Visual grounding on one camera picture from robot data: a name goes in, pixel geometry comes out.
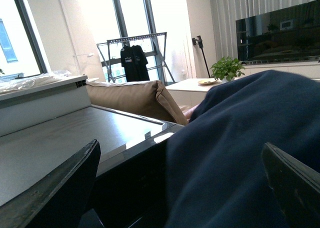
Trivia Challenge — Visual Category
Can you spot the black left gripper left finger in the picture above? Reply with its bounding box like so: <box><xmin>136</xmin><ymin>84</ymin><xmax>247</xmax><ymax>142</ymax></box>
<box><xmin>0</xmin><ymin>139</ymin><xmax>101</xmax><ymax>228</ymax></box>

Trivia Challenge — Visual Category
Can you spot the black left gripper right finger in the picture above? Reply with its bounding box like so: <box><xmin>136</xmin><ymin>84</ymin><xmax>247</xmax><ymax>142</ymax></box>
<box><xmin>261</xmin><ymin>143</ymin><xmax>320</xmax><ymax>228</ymax></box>

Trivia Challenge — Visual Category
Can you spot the dark navy blue garment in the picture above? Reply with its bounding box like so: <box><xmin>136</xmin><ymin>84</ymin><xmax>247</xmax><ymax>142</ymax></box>
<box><xmin>165</xmin><ymin>70</ymin><xmax>320</xmax><ymax>228</ymax></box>

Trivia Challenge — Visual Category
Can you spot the white side counter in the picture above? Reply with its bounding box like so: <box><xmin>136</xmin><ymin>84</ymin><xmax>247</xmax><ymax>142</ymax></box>
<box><xmin>0</xmin><ymin>75</ymin><xmax>91</xmax><ymax>136</ymax></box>

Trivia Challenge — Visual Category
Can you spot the white tv cabinet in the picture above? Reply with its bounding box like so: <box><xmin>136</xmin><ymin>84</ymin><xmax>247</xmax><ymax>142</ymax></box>
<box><xmin>244</xmin><ymin>61</ymin><xmax>320</xmax><ymax>81</ymax></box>

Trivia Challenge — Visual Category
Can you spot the clear plastic wrap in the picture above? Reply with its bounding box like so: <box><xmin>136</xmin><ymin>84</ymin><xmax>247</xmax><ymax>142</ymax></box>
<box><xmin>0</xmin><ymin>70</ymin><xmax>72</xmax><ymax>94</ymax></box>

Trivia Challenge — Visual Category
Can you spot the green potted plant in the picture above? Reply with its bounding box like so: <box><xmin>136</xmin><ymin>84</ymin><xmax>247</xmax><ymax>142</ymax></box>
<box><xmin>210</xmin><ymin>56</ymin><xmax>245</xmax><ymax>82</ymax></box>

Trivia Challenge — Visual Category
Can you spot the small yellow dish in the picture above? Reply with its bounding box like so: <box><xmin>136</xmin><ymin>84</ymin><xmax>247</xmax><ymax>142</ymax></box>
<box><xmin>197</xmin><ymin>79</ymin><xmax>218</xmax><ymax>86</ymax></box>

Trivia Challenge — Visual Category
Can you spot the white coffee table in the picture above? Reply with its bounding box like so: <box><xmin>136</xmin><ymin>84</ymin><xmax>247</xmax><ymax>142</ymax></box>
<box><xmin>166</xmin><ymin>78</ymin><xmax>222</xmax><ymax>107</ymax></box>

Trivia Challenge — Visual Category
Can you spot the white floor lamp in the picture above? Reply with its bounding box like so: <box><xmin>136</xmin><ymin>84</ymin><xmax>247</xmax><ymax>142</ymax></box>
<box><xmin>72</xmin><ymin>52</ymin><xmax>95</xmax><ymax>76</ymax></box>

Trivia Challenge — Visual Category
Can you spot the large black television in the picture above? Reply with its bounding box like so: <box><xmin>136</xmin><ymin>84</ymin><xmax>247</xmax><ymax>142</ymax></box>
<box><xmin>235</xmin><ymin>0</ymin><xmax>320</xmax><ymax>65</ymax></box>

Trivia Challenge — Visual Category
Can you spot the black t-shirt on rack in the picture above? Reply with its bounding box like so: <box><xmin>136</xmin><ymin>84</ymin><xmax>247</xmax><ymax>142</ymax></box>
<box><xmin>120</xmin><ymin>45</ymin><xmax>150</xmax><ymax>82</ymax></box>

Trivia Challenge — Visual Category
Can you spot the black stick vacuum cleaner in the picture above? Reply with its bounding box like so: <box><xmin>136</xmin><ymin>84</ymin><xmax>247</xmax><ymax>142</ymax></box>
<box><xmin>192</xmin><ymin>35</ymin><xmax>211</xmax><ymax>78</ymax></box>

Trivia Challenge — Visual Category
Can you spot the grey metal drying rack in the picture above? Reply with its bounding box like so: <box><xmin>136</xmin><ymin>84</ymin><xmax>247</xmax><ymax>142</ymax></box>
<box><xmin>96</xmin><ymin>32</ymin><xmax>176</xmax><ymax>84</ymax></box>

